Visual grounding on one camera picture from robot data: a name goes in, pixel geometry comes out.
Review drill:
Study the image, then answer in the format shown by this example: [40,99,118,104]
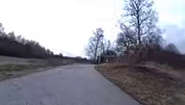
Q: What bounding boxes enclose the thin pole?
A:
[96,38,104,66]

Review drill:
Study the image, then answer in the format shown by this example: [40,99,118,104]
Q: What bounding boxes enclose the small bare tree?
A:
[83,26,108,64]

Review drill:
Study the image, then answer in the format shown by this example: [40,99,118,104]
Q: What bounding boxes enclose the small dark building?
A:
[98,48,118,65]

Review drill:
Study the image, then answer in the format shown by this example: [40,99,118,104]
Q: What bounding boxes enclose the grey asphalt road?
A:
[0,53,179,105]

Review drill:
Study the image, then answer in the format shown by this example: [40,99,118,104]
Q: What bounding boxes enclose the tall bare tree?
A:
[113,0,171,61]

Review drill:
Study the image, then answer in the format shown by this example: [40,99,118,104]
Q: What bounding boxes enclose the brown grass slope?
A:
[90,48,185,105]

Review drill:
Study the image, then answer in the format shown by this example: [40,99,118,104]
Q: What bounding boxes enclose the brown hedge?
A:
[112,35,185,72]

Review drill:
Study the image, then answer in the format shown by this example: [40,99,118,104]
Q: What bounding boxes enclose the dark wood of trees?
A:
[0,19,96,66]

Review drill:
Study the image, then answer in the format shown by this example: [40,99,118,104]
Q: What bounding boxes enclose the dry grass field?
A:
[0,50,92,99]

